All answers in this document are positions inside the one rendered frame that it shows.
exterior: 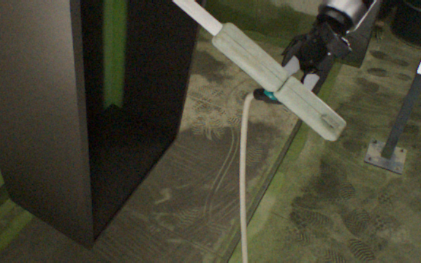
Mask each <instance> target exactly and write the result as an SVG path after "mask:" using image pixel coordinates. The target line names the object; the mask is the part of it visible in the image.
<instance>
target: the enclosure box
mask: <svg viewBox="0 0 421 263"><path fill-rule="evenodd" d="M200 27H201V25H200V24H199V22H198V21H197V20H195V19H194V18H193V17H192V16H190V15H189V14H188V13H187V12H186V11H184V10H183V9H182V8H181V7H179V6H178V5H177V4H176V3H175V2H173V1H172V0H0V172H1V176H2V178H3V181H4V183H5V185H6V188H7V191H8V194H9V196H10V200H11V201H12V202H14V203H15V204H17V205H20V206H21V207H22V208H23V209H24V210H26V211H29V212H30V213H31V214H33V215H34V216H36V217H37V218H39V219H40V220H42V221H44V222H45V223H46V224H48V225H50V226H52V227H53V228H55V229H56V230H57V231H59V232H60V233H62V234H64V235H66V236H67V237H69V238H70V239H72V241H75V242H76V243H78V244H79V245H81V246H83V247H84V248H87V249H88V251H90V250H91V249H92V247H93V246H94V244H95V243H97V242H98V240H99V239H100V237H101V236H102V235H103V233H104V232H105V230H106V229H107V228H109V225H111V223H112V222H113V221H114V219H115V218H116V217H117V215H118V214H119V212H121V211H122V210H123V208H124V207H125V205H126V203H127V202H128V201H129V200H130V198H132V197H133V196H134V193H135V192H136V191H137V190H138V188H139V187H140V186H141V185H142V184H143V182H144V181H145V179H146V178H147V177H148V176H149V175H150V173H151V171H152V170H153V169H154V168H155V167H156V165H157V164H158V163H159V162H160V160H161V159H162V157H163V156H164V155H165V154H166V153H167V152H168V150H169V149H170V147H171V146H172V144H173V143H175V142H176V140H177V138H178V134H179V130H180V126H181V119H182V115H183V107H184V103H186V96H187V92H188V88H189V81H190V76H191V70H192V65H193V61H194V54H195V53H196V50H197V43H198V39H199V35H200Z"/></svg>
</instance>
